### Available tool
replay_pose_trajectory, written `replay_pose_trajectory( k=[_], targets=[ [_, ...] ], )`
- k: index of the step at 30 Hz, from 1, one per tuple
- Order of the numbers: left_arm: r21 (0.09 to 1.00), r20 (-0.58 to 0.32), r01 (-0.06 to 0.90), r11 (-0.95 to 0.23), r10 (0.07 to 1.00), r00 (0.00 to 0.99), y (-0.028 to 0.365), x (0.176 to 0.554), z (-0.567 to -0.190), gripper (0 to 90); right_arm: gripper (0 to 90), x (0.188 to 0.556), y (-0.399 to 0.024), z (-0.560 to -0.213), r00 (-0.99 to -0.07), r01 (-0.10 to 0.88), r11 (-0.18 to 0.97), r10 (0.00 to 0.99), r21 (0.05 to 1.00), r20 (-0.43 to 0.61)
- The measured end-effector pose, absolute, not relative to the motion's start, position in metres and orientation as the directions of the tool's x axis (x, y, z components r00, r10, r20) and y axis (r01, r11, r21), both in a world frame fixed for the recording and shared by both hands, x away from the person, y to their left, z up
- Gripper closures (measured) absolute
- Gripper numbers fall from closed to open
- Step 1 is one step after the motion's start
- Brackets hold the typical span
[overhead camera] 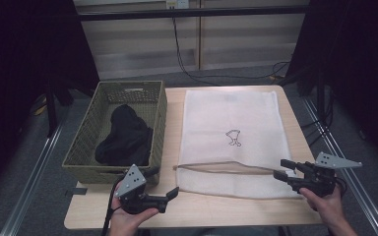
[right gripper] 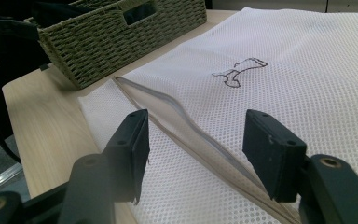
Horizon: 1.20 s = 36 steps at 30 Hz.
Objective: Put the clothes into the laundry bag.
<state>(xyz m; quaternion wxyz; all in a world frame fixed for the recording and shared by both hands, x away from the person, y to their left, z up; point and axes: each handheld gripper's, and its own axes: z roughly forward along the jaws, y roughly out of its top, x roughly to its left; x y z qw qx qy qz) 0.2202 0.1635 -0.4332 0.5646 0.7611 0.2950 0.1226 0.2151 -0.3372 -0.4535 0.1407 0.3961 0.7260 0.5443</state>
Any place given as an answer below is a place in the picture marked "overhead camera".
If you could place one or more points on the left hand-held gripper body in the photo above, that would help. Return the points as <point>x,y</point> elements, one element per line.
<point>133,187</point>

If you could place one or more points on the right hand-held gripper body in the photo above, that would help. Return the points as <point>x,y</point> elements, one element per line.
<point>318,180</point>

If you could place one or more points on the black cloth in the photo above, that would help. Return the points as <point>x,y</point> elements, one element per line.
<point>124,137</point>

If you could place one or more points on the green woven basket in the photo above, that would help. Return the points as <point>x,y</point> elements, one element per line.
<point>87,139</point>

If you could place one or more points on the white mesh laundry bag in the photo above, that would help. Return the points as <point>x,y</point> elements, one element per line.
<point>229,111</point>

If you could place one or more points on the person's right hand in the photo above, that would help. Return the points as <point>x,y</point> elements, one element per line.
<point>329,206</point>

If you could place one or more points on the person's left hand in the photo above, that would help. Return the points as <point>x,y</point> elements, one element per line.
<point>124,223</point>

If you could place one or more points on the dark tape piece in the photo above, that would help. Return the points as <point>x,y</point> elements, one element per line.
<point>78,191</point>

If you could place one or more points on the black metal stand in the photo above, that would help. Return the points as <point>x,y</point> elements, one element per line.
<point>50,111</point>

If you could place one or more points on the dark curtain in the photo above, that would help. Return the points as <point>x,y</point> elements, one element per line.
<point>357,65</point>
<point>23,65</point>

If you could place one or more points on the black horizontal bar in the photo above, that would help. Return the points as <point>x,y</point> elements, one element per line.
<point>190,13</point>

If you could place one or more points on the aluminium floor rail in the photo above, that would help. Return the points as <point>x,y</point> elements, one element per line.
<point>29,187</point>
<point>357,187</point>

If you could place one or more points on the white wall outlet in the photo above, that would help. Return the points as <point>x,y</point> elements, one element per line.
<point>177,4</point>

